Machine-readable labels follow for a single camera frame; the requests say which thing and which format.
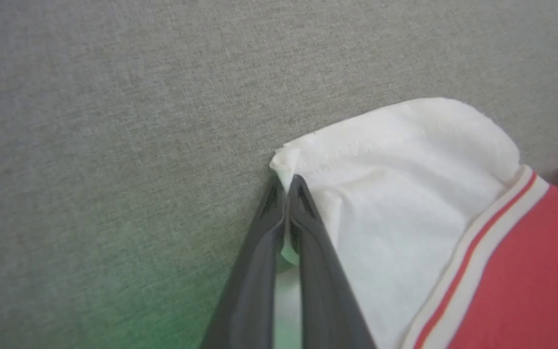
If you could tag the grey fabric sofa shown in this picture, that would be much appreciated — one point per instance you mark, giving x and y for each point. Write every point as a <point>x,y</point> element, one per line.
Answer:
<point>114,145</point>

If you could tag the red and white garment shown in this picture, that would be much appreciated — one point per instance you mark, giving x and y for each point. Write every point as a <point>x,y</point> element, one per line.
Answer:
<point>429,218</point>

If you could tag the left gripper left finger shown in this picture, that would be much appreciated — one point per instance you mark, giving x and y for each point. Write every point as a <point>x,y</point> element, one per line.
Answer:
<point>252,291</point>

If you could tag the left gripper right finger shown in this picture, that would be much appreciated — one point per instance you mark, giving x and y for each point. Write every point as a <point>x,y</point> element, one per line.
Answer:
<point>325,295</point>

